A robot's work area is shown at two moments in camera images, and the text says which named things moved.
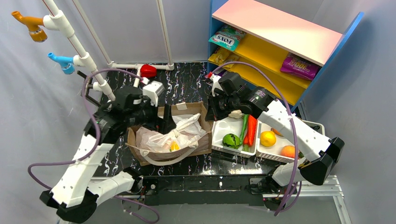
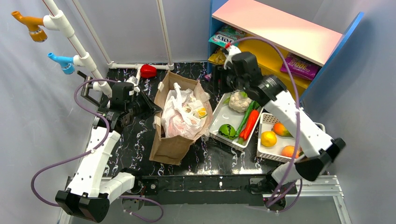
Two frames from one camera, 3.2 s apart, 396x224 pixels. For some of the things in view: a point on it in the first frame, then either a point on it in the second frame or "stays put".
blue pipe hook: [67, 63] stays put
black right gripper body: [213, 107] → [222, 74]
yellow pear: [174, 146] → [202, 112]
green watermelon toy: [231, 141] → [227, 131]
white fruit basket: [273, 152] stays put
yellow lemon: [267, 138] stays put
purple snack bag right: [294, 64] stays put
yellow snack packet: [222, 55] stays put
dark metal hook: [88, 85] stays put
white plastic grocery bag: [185, 136] → [183, 113]
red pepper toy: [148, 71] stays put
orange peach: [288, 150] stays put
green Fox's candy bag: [228, 37] stays put
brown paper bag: [152, 158] → [169, 150]
